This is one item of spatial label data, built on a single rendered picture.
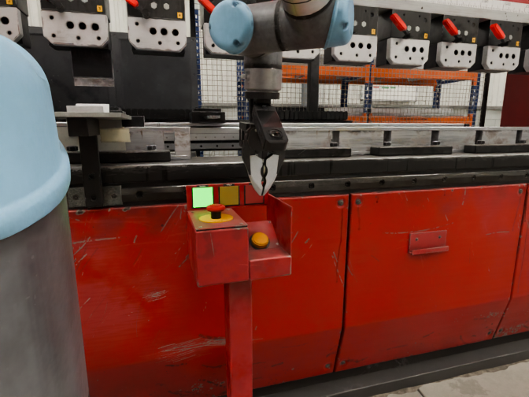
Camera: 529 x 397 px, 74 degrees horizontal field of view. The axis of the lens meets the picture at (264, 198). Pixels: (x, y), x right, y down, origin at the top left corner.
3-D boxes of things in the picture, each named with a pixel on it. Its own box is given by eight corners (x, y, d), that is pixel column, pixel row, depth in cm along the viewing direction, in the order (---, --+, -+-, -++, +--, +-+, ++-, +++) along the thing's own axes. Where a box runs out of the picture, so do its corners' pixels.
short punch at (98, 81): (73, 85, 94) (69, 47, 92) (75, 86, 96) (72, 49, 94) (113, 86, 97) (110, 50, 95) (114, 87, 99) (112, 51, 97)
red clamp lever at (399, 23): (397, 10, 107) (415, 34, 111) (388, 14, 111) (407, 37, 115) (393, 15, 107) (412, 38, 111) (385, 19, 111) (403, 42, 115)
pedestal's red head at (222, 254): (197, 288, 69) (194, 198, 65) (188, 259, 83) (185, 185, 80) (291, 275, 75) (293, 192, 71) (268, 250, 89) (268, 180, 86)
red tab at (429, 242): (412, 254, 117) (413, 235, 115) (408, 253, 119) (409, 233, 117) (448, 250, 121) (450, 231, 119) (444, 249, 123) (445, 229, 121)
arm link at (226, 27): (269, -11, 50) (292, 7, 60) (201, -1, 54) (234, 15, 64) (270, 48, 52) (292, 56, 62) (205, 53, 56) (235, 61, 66)
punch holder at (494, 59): (486, 68, 125) (491, 18, 122) (466, 72, 133) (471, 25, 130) (517, 70, 129) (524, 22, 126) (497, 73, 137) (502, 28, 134)
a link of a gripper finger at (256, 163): (255, 190, 80) (256, 149, 77) (263, 197, 74) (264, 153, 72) (242, 191, 79) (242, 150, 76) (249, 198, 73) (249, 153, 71)
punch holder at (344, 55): (334, 60, 109) (336, 1, 106) (322, 64, 117) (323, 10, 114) (375, 62, 113) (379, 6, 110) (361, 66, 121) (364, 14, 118)
